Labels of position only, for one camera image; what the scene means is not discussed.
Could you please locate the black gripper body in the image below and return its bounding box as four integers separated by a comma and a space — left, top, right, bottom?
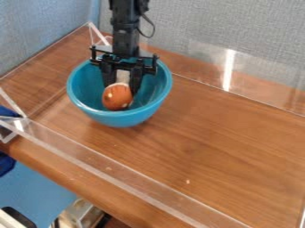
89, 45, 159, 75

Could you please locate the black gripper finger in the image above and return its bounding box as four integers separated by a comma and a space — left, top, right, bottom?
100, 62, 115, 87
129, 68, 143, 94

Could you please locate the brown cap toy mushroom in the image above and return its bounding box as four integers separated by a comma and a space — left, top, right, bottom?
101, 69, 133, 110

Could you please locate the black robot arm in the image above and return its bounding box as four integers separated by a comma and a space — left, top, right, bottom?
89, 0, 157, 94

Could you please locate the blue plastic bowl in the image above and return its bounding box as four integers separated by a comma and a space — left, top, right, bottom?
65, 60, 172, 127

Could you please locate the clear acrylic back barrier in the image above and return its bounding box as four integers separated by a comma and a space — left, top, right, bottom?
99, 0, 305, 118

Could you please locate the clear acrylic front barrier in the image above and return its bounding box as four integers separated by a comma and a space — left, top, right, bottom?
0, 116, 250, 228

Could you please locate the blue cloth object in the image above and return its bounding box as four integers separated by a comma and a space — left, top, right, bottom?
0, 105, 21, 177

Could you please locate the black and white object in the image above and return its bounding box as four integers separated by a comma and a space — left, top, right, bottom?
0, 208, 37, 228

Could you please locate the clear acrylic corner bracket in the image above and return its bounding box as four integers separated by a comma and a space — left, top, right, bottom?
87, 22, 112, 53

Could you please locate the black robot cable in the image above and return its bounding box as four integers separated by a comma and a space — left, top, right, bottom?
136, 12, 157, 39

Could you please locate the grey metal frame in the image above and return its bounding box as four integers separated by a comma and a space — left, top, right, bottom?
49, 199, 104, 228

